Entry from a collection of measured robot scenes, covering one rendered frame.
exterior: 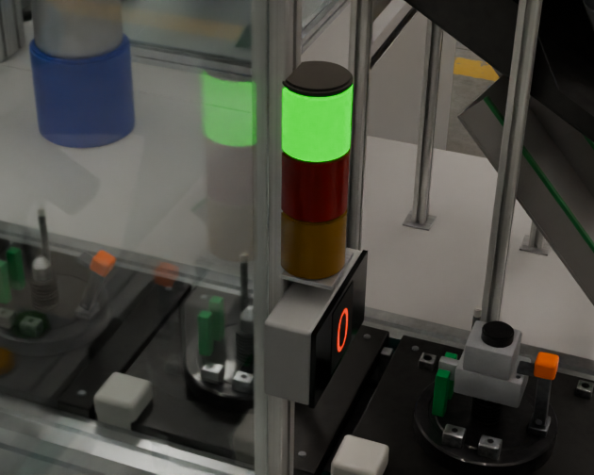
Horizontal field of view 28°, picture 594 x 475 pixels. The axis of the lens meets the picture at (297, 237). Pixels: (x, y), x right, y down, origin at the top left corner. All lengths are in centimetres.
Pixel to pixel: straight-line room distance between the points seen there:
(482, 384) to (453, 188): 71
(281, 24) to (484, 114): 51
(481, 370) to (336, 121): 39
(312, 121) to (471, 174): 105
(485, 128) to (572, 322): 37
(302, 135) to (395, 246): 85
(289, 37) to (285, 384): 26
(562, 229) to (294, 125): 54
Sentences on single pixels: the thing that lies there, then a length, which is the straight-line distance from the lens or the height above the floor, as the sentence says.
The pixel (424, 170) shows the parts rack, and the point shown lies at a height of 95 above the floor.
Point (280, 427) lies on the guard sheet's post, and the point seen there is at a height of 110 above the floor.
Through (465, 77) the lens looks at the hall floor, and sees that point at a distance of 422.
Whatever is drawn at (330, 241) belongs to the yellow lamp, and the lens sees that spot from 87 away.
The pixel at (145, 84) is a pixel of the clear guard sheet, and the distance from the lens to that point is 65.
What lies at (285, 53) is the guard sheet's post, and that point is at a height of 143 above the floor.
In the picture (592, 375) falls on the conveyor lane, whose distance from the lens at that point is 131.
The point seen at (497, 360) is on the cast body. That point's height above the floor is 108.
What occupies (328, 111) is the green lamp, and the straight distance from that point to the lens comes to 81.
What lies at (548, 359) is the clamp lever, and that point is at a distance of 113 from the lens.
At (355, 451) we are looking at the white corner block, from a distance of 113.
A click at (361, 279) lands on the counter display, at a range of 95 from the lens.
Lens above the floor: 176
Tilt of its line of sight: 33 degrees down
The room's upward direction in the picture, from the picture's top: 1 degrees clockwise
